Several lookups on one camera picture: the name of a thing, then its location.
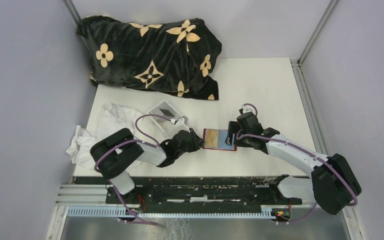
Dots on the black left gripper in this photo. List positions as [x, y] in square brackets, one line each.
[197, 142]

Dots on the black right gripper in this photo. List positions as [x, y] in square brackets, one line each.
[234, 127]

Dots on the red leather card holder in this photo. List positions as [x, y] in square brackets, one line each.
[222, 145]

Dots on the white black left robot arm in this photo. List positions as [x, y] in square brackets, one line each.
[114, 154]

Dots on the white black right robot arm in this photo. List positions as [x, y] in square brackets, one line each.
[283, 148]

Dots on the stack of cards in box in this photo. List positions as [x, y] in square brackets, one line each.
[166, 112]

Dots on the white plastic card box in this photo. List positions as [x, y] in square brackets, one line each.
[164, 125]

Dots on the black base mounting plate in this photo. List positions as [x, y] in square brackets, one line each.
[206, 195]

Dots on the white crumpled cloth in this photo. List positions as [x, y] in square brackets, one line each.
[112, 118]

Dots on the black floral blanket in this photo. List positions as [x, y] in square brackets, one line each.
[175, 58]

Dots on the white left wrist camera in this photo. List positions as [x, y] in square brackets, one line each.
[180, 124]

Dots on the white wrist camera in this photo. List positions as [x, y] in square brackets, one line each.
[245, 109]
[180, 124]

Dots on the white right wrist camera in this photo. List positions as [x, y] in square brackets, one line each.
[245, 109]

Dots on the aluminium frame rail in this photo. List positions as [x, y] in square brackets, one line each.
[306, 96]

